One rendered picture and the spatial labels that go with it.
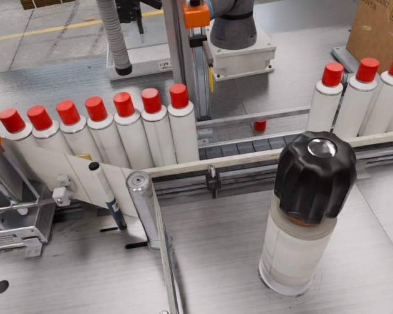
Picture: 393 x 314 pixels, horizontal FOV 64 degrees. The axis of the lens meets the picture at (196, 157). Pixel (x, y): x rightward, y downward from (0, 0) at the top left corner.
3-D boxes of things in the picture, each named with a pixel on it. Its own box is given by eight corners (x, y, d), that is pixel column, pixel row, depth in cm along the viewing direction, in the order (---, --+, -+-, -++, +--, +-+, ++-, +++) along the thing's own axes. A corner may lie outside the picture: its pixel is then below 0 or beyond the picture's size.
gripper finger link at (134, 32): (130, 44, 121) (125, 20, 115) (146, 42, 121) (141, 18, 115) (130, 48, 119) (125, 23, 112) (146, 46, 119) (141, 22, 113)
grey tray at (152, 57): (110, 80, 109) (105, 67, 105) (111, 52, 123) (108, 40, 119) (187, 68, 110) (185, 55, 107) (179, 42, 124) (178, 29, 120)
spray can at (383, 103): (363, 145, 72) (398, 66, 57) (353, 130, 76) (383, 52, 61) (385, 142, 72) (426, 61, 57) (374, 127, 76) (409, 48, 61)
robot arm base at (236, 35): (214, 52, 98) (213, 19, 91) (207, 32, 108) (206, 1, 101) (261, 47, 98) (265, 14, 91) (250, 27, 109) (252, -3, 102)
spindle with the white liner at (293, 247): (267, 299, 51) (294, 187, 29) (253, 249, 57) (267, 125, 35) (321, 291, 51) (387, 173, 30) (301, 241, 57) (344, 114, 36)
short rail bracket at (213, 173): (209, 208, 70) (206, 173, 61) (207, 197, 72) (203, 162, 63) (223, 205, 70) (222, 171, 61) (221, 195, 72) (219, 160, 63)
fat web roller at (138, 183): (147, 254, 58) (121, 194, 44) (146, 232, 61) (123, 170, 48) (171, 250, 58) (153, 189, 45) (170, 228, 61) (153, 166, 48)
